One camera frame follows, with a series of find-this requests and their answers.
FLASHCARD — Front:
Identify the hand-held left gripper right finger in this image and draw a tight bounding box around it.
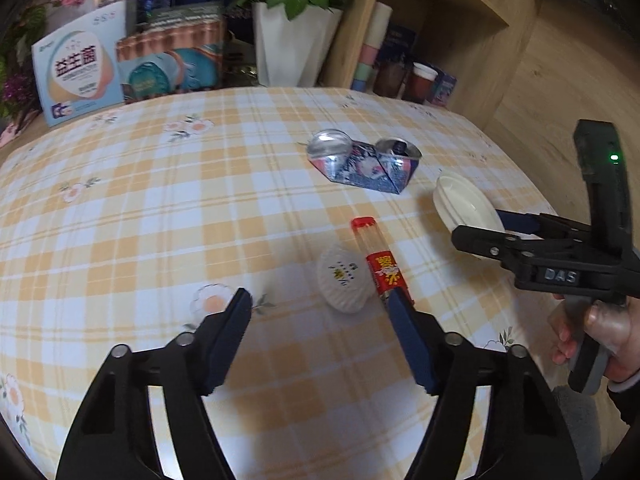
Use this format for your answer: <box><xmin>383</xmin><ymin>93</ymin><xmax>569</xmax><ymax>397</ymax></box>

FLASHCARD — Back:
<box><xmin>385</xmin><ymin>287</ymin><xmax>583</xmax><ymax>480</ymax></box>

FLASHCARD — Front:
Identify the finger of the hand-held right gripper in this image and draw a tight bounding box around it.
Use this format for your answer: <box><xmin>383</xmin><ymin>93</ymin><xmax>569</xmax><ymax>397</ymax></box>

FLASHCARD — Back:
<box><xmin>495</xmin><ymin>209</ymin><xmax>593</xmax><ymax>236</ymax></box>
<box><xmin>451</xmin><ymin>224</ymin><xmax>596</xmax><ymax>263</ymax></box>

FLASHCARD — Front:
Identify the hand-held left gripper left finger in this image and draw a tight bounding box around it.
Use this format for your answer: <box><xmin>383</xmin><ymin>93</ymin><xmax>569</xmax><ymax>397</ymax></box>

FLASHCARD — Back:
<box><xmin>62</xmin><ymin>287</ymin><xmax>253</xmax><ymax>480</ymax></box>

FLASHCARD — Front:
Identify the cream round plastic lid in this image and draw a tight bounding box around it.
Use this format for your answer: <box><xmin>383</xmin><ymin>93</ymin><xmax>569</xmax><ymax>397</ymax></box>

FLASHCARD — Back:
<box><xmin>432</xmin><ymin>170</ymin><xmax>506</xmax><ymax>261</ymax></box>

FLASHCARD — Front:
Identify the red and clear tube package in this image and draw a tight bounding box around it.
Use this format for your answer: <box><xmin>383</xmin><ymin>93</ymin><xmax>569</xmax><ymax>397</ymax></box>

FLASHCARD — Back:
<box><xmin>350</xmin><ymin>216</ymin><xmax>413</xmax><ymax>306</ymax></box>

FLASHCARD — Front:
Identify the white ribbed paper cup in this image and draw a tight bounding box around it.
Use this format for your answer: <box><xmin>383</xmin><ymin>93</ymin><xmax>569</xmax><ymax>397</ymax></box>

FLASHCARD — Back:
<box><xmin>318</xmin><ymin>242</ymin><xmax>374</xmax><ymax>314</ymax></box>

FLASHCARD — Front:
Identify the person's right forearm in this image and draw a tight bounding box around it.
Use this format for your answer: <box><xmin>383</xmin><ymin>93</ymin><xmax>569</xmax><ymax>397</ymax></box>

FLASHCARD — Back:
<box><xmin>607</xmin><ymin>367</ymin><xmax>640</xmax><ymax>480</ymax></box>

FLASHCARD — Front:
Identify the person's right hand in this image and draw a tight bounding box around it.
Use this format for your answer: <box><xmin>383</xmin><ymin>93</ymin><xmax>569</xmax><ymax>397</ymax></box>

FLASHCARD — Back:
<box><xmin>547</xmin><ymin>296</ymin><xmax>640</xmax><ymax>383</ymax></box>

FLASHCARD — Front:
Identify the yellow plaid tablecloth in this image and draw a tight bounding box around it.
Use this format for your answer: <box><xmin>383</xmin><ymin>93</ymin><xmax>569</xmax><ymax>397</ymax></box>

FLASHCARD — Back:
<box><xmin>0</xmin><ymin>86</ymin><xmax>566</xmax><ymax>480</ymax></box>

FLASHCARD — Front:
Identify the crushed blue floral can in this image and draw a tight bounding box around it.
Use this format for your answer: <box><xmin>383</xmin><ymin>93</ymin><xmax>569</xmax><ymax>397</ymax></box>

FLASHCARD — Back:
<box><xmin>306</xmin><ymin>129</ymin><xmax>423</xmax><ymax>195</ymax></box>

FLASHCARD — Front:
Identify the small purple box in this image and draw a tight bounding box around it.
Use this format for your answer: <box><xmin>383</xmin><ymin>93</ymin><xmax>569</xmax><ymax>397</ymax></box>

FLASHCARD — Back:
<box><xmin>431</xmin><ymin>67</ymin><xmax>458</xmax><ymax>108</ymax></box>

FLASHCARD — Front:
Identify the red and white cup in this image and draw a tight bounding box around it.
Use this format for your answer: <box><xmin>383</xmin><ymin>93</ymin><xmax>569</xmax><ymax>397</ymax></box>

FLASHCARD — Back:
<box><xmin>402</xmin><ymin>62</ymin><xmax>438</xmax><ymax>103</ymax></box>

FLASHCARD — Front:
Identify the brown glass cup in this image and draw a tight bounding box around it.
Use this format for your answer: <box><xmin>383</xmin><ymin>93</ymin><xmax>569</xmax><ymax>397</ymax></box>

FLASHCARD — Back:
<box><xmin>374</xmin><ymin>62</ymin><xmax>408</xmax><ymax>98</ymax></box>

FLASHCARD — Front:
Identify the black countertop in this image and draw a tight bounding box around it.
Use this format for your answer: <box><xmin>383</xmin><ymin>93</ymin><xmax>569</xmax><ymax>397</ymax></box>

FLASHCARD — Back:
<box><xmin>530</xmin><ymin>0</ymin><xmax>640</xmax><ymax>36</ymax></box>

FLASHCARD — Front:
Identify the wooden shelf unit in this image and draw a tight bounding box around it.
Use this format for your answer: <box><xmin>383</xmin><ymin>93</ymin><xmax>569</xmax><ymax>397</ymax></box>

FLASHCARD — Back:
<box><xmin>320</xmin><ymin>0</ymin><xmax>538</xmax><ymax>131</ymax></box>

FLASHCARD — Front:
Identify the dark blue picture box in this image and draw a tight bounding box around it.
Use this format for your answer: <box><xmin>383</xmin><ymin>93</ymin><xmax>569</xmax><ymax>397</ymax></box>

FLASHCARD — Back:
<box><xmin>382</xmin><ymin>22</ymin><xmax>418</xmax><ymax>68</ymax></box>

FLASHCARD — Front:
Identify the stack of pastel cups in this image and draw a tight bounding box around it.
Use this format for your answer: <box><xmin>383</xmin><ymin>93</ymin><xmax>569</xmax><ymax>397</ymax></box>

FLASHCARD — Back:
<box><xmin>350</xmin><ymin>1</ymin><xmax>393</xmax><ymax>93</ymax></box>

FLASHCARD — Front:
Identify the white angular flower pot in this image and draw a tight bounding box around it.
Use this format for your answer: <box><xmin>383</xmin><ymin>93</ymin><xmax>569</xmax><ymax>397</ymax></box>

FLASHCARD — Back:
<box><xmin>251</xmin><ymin>2</ymin><xmax>345</xmax><ymax>88</ymax></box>

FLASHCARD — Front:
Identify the teal and orange gift box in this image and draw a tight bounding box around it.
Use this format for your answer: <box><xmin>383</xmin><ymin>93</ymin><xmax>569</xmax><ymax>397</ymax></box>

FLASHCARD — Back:
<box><xmin>116</xmin><ymin>15</ymin><xmax>223</xmax><ymax>106</ymax></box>

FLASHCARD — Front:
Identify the pink cloth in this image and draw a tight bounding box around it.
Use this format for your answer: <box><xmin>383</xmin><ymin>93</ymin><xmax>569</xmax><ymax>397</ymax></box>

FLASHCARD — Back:
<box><xmin>0</xmin><ymin>110</ymin><xmax>41</xmax><ymax>148</ymax></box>

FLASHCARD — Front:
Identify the white and blue box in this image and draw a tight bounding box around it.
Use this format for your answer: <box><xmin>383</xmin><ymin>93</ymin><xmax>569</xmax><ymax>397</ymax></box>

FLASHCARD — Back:
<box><xmin>31</xmin><ymin>1</ymin><xmax>126</xmax><ymax>128</ymax></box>

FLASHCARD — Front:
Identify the pink blossom arrangement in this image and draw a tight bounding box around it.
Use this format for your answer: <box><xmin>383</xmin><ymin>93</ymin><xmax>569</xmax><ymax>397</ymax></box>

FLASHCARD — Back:
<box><xmin>0</xmin><ymin>0</ymin><xmax>88</xmax><ymax>121</ymax></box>

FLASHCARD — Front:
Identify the dark printed box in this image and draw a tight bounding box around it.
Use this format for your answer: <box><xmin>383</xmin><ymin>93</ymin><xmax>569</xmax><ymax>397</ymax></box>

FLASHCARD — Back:
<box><xmin>147</xmin><ymin>1</ymin><xmax>223</xmax><ymax>28</ymax></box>

